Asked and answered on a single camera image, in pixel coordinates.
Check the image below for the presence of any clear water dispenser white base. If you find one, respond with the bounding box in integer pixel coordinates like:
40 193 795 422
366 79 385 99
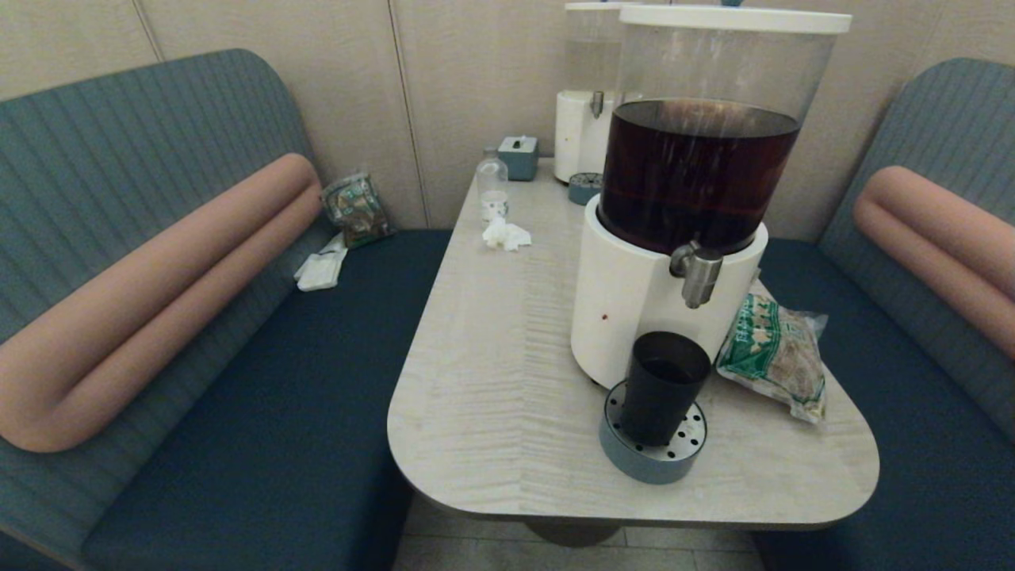
553 2 623 184

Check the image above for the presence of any green grain snack bag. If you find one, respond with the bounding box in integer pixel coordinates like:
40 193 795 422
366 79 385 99
715 293 829 426

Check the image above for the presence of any blue-grey tissue box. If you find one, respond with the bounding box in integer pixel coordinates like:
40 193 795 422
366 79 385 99
497 135 539 182

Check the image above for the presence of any large dark tea dispenser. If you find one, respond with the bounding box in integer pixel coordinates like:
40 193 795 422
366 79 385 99
570 4 853 389

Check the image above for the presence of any steel dispenser tap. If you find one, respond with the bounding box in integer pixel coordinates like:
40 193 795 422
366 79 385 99
668 242 724 310

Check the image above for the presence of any blue-grey perforated drip tray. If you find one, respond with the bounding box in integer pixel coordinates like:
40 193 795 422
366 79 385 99
599 381 709 485

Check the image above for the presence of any white napkin pack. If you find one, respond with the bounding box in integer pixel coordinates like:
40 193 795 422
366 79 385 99
293 234 348 293

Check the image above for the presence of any dark green snack bag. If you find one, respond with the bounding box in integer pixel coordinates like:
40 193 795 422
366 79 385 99
320 171 395 249

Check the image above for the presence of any clear plastic bottle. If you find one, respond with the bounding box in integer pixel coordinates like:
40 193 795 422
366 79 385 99
476 148 509 223

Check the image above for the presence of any pink bolster cushion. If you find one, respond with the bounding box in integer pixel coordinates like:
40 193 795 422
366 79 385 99
853 165 1015 359
0 153 323 454

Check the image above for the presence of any small blue-grey drip tray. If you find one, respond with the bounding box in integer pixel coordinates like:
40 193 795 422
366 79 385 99
568 172 603 206

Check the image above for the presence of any crumpled white tissue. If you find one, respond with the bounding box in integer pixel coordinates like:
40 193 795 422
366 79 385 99
481 217 532 253

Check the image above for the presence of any black plastic cup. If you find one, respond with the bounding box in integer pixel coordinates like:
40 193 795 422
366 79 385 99
619 331 712 447

